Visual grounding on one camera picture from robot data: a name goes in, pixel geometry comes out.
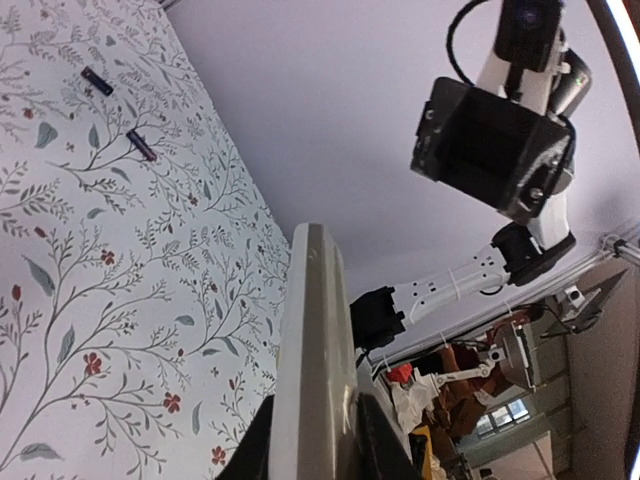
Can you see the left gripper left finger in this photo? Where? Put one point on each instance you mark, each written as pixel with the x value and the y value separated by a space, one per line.
pixel 251 459

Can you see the floral patterned table mat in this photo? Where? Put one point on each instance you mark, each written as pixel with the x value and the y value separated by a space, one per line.
pixel 140 301

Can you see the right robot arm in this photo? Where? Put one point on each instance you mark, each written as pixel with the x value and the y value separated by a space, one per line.
pixel 506 140

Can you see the white remote control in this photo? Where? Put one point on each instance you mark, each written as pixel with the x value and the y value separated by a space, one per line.
pixel 314 426

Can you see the dark battery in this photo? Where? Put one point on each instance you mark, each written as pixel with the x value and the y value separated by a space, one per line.
pixel 141 145
pixel 98 82

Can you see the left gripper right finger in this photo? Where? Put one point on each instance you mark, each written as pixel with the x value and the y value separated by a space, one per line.
pixel 382 454

